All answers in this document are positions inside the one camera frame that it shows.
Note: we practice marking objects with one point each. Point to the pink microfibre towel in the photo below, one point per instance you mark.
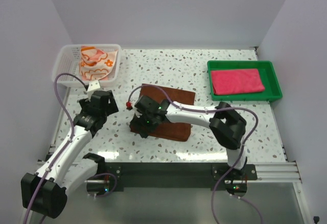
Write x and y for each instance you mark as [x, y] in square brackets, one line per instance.
[237, 81]

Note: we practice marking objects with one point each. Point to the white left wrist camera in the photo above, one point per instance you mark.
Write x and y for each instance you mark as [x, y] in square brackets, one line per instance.
[92, 87]

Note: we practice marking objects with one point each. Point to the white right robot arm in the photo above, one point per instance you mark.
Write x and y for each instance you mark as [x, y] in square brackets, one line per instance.
[226, 124]

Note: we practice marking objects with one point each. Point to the green plastic tray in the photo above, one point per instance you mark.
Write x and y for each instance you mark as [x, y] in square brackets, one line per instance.
[267, 74]

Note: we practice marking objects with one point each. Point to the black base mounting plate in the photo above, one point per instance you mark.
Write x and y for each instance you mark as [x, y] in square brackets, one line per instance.
[171, 175]

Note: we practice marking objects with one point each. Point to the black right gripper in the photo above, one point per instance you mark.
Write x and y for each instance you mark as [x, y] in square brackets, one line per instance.
[138, 121]

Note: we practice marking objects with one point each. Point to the aluminium rail frame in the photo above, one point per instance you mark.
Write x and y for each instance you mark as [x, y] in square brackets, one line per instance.
[272, 173]

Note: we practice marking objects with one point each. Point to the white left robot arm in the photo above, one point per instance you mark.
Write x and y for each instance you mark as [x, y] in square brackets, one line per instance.
[46, 191]

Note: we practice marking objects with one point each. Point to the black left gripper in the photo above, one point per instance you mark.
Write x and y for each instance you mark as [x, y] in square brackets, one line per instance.
[112, 108]

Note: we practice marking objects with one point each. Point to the orange patterned cream towel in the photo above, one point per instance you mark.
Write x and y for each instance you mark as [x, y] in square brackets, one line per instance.
[96, 64]

